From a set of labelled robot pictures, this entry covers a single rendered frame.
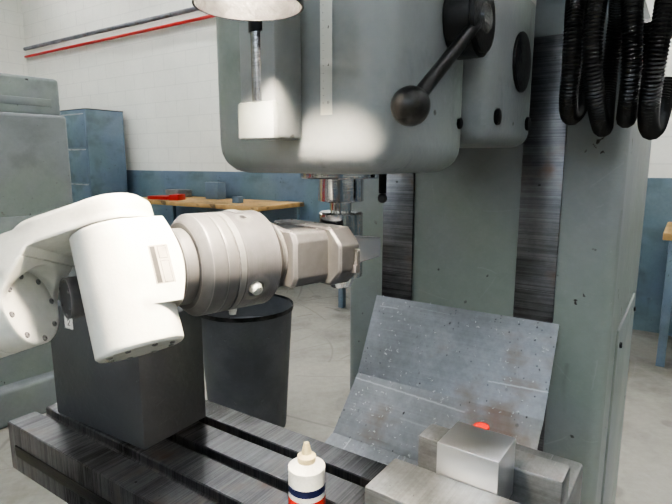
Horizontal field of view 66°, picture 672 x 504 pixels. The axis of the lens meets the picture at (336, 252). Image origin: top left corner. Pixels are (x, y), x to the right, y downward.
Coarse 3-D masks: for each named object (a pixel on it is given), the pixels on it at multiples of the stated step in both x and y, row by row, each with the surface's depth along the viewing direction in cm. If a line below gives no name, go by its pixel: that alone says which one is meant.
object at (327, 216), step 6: (324, 210) 56; (354, 210) 57; (324, 216) 54; (330, 216) 53; (336, 216) 53; (342, 216) 53; (348, 216) 53; (354, 216) 54; (360, 216) 54; (330, 222) 54; (336, 222) 53; (342, 222) 53; (348, 222) 53; (354, 222) 54
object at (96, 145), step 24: (72, 120) 695; (96, 120) 692; (120, 120) 721; (72, 144) 703; (96, 144) 695; (120, 144) 724; (72, 168) 712; (96, 168) 698; (120, 168) 728; (72, 192) 720; (96, 192) 702; (120, 192) 731
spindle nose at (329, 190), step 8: (320, 184) 54; (328, 184) 53; (336, 184) 53; (344, 184) 53; (352, 184) 53; (360, 184) 54; (320, 192) 54; (328, 192) 53; (336, 192) 53; (344, 192) 53; (352, 192) 53; (360, 192) 54; (320, 200) 54; (328, 200) 53; (336, 200) 53; (344, 200) 53; (352, 200) 53; (360, 200) 54
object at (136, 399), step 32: (64, 320) 80; (192, 320) 80; (64, 352) 82; (160, 352) 75; (192, 352) 80; (64, 384) 83; (96, 384) 78; (128, 384) 74; (160, 384) 75; (192, 384) 81; (96, 416) 79; (128, 416) 75; (160, 416) 76; (192, 416) 81
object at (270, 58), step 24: (240, 24) 43; (264, 24) 42; (288, 24) 43; (240, 48) 44; (264, 48) 42; (288, 48) 43; (240, 72) 44; (264, 72) 42; (288, 72) 43; (264, 96) 43; (288, 96) 44; (240, 120) 44; (264, 120) 43; (288, 120) 44
